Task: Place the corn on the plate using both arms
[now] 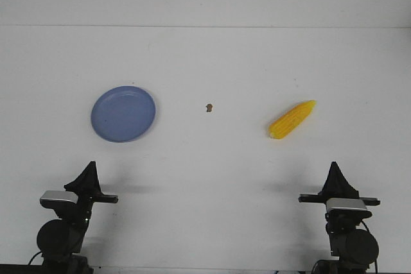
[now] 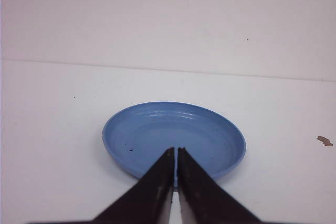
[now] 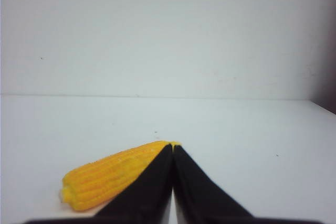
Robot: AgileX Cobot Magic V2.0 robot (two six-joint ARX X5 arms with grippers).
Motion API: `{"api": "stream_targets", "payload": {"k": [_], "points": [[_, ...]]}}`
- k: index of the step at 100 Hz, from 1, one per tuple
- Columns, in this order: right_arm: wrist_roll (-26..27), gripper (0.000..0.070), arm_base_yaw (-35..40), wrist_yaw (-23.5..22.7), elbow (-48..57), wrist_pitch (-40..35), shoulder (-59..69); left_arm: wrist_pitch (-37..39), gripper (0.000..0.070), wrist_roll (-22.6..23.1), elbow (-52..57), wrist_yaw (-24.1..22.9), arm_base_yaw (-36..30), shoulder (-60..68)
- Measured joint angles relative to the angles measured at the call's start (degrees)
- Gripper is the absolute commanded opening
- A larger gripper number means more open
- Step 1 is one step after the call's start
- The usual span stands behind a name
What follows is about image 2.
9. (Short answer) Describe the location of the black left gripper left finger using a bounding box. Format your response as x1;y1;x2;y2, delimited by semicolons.
26;147;175;224

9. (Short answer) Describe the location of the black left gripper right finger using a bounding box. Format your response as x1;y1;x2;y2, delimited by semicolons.
177;148;262;223

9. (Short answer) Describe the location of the blue round plate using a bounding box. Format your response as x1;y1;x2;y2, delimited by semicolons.
102;101;246;180

